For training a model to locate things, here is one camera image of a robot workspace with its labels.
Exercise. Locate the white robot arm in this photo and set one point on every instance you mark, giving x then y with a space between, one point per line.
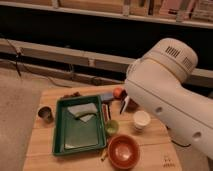
155 82

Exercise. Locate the small green cup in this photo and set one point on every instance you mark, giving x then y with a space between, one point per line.
111 127

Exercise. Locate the white paper cup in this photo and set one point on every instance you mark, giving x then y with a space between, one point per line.
141 120

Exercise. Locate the small metal cup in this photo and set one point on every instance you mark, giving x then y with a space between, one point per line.
46 114

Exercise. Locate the blue grey block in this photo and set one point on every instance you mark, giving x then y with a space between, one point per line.
106 97

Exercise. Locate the orange ball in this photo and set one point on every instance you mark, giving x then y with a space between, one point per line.
117 92

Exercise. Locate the red black markers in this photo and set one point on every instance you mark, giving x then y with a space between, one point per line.
106 112

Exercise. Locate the dark brown small object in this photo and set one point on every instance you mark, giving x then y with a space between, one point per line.
76 94

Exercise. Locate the dark red bowl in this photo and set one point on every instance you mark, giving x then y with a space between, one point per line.
132 104

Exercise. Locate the grey cloth in tray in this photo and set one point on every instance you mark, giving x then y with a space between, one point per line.
84 112

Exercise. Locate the green plastic tray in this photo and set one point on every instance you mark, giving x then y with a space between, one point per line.
75 135

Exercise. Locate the yellow small object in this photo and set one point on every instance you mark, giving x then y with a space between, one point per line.
104 155

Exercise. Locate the orange bowl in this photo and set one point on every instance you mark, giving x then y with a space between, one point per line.
123 152

